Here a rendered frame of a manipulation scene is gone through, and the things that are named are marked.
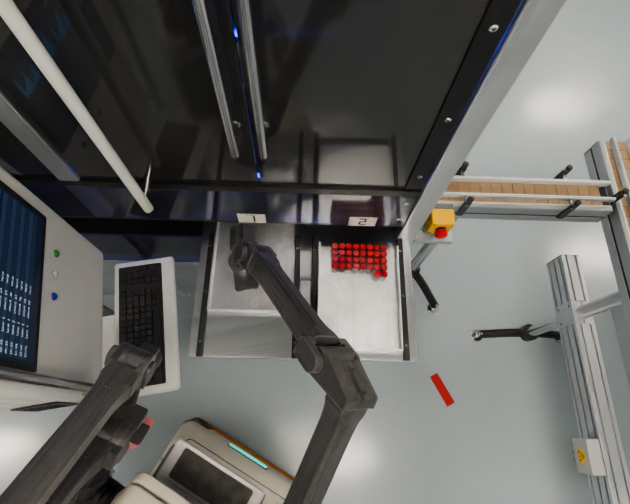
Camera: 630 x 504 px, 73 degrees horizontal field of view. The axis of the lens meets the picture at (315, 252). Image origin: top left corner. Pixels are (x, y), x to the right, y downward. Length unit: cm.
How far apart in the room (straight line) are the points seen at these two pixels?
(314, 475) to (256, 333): 62
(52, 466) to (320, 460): 41
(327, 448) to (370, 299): 69
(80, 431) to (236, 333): 67
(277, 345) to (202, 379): 97
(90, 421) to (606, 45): 379
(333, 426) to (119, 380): 38
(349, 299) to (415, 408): 102
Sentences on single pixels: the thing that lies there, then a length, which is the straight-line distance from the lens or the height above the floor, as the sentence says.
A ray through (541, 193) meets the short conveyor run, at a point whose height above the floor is 93.
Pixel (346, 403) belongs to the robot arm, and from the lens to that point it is 73.
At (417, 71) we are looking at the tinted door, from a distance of 85.
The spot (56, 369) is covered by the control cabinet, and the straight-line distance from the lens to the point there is 128.
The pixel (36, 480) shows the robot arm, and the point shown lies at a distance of 76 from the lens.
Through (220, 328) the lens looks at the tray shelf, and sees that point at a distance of 137.
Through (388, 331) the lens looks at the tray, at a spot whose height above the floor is 88.
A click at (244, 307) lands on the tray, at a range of 137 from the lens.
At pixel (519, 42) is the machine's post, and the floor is 170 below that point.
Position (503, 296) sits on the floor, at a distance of 254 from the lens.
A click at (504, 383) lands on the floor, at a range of 244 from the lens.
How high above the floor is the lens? 220
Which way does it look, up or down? 68 degrees down
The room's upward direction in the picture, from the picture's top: 6 degrees clockwise
